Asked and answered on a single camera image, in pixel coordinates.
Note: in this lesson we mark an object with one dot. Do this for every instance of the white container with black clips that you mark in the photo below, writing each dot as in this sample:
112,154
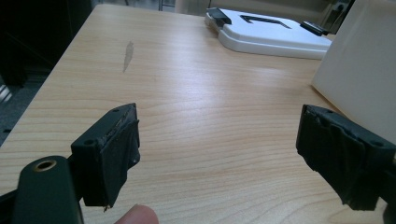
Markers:
267,35

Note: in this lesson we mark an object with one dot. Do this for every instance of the white box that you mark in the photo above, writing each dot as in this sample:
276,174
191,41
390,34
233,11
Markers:
364,67

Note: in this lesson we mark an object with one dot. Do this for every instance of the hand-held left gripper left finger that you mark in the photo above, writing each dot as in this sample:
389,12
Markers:
102,155

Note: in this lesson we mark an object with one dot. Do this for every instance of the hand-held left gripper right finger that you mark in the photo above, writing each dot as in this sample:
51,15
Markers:
339,155

